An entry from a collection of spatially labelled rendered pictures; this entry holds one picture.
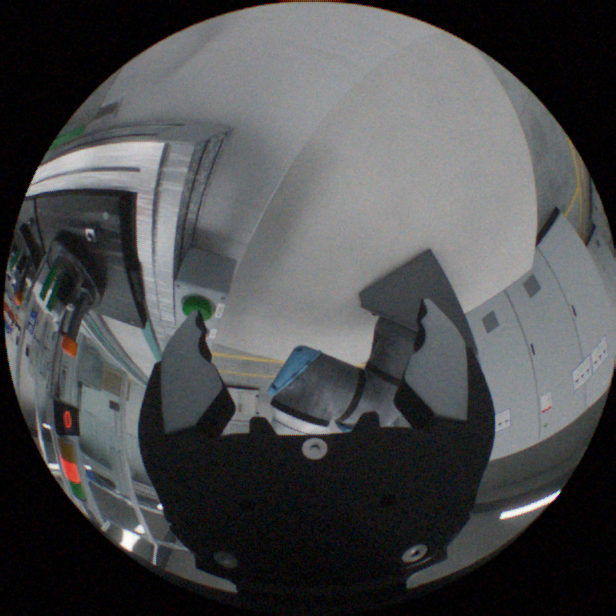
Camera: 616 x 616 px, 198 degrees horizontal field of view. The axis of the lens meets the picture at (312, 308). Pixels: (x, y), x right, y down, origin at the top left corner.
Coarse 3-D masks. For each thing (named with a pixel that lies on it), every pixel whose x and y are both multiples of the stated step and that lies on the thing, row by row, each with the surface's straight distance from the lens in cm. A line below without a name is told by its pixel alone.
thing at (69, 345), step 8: (80, 296) 29; (80, 304) 28; (80, 312) 28; (72, 320) 28; (80, 320) 28; (72, 328) 27; (64, 336) 27; (72, 336) 27; (64, 344) 27; (72, 344) 27; (72, 352) 27
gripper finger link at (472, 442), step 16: (480, 368) 9; (480, 384) 8; (480, 400) 8; (480, 416) 8; (432, 432) 7; (448, 432) 7; (464, 432) 7; (480, 432) 7; (464, 448) 7; (480, 448) 7; (464, 464) 7; (480, 464) 7; (464, 480) 6; (480, 480) 7; (384, 496) 6; (464, 496) 6; (464, 512) 7
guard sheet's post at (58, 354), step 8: (64, 312) 56; (72, 312) 56; (64, 320) 55; (64, 328) 54; (56, 336) 55; (56, 344) 54; (56, 352) 54; (64, 352) 55; (56, 360) 53; (56, 368) 53; (56, 376) 53; (56, 384) 54; (56, 392) 54; (56, 440) 57; (56, 448) 58; (56, 456) 60; (64, 472) 60; (64, 480) 62; (72, 496) 63; (80, 504) 65
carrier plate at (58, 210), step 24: (48, 192) 34; (72, 192) 26; (96, 192) 22; (120, 192) 20; (48, 216) 34; (72, 216) 26; (96, 216) 22; (120, 216) 20; (48, 240) 38; (120, 240) 22; (120, 264) 24; (120, 288) 28; (120, 312) 35; (144, 312) 35
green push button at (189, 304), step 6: (186, 300) 25; (192, 300) 24; (198, 300) 24; (204, 300) 24; (186, 306) 25; (192, 306) 24; (198, 306) 24; (204, 306) 24; (210, 306) 25; (186, 312) 26; (204, 312) 25; (210, 312) 25; (204, 318) 26
